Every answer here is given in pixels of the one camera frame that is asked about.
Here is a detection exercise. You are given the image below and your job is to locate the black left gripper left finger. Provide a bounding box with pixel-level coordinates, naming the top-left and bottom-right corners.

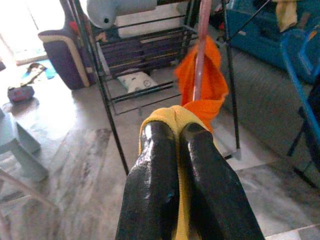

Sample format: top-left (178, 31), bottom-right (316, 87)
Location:
top-left (114, 120), bottom-right (181, 240)

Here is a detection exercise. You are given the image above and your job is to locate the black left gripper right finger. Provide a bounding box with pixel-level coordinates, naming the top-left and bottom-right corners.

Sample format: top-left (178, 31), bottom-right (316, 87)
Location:
top-left (179, 122), bottom-right (266, 240)

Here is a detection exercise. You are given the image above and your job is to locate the yellow garment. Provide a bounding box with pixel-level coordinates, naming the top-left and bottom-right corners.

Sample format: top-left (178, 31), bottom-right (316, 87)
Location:
top-left (137, 104), bottom-right (221, 240)

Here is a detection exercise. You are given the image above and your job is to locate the blue plastic hanger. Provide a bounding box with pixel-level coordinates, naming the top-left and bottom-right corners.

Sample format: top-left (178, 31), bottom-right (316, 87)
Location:
top-left (279, 28), bottom-right (320, 156)

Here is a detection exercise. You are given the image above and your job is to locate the pink plastic hanger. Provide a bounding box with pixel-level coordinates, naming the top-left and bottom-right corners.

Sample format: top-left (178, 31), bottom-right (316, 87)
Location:
top-left (193, 0), bottom-right (213, 101)

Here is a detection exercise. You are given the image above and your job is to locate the white printed pillow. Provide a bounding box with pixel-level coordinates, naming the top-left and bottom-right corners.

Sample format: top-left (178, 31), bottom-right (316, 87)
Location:
top-left (116, 71), bottom-right (159, 95)

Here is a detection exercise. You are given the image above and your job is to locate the orange garment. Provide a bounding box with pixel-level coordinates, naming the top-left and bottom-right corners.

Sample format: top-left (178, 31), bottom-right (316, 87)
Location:
top-left (174, 34), bottom-right (230, 133)

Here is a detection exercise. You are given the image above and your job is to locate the light blue child chair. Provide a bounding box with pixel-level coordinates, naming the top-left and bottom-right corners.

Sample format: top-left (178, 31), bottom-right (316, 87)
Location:
top-left (0, 107), bottom-right (50, 183)

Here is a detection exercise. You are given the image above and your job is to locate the colourful floor cloth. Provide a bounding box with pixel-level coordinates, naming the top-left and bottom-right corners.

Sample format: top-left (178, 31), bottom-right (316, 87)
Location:
top-left (19, 61), bottom-right (58, 87)

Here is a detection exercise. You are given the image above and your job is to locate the purple sofa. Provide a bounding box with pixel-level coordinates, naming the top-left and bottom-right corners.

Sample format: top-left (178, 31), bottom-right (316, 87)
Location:
top-left (37, 0), bottom-right (99, 91)

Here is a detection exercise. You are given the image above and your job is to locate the white mattress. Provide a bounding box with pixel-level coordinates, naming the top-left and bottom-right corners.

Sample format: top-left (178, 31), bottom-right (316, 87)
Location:
top-left (113, 14), bottom-right (188, 38)

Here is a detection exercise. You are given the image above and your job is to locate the small purple bag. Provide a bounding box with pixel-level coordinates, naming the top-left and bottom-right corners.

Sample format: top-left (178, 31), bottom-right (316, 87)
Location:
top-left (6, 84), bottom-right (36, 103)

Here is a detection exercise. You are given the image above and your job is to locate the blue suitcase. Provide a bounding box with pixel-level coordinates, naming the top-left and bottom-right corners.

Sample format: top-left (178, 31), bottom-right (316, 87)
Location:
top-left (224, 0), bottom-right (320, 85)

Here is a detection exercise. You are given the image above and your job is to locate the small red cloth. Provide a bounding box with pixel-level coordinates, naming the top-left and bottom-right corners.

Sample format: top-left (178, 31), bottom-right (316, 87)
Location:
top-left (68, 21), bottom-right (81, 33)

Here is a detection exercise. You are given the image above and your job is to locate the black metal drying rack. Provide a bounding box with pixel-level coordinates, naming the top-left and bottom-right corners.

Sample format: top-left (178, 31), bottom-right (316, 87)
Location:
top-left (59, 0), bottom-right (273, 176)

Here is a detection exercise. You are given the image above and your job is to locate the mustard garment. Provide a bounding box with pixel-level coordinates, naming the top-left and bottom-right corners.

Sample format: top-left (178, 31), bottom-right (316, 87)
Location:
top-left (274, 0), bottom-right (299, 33)

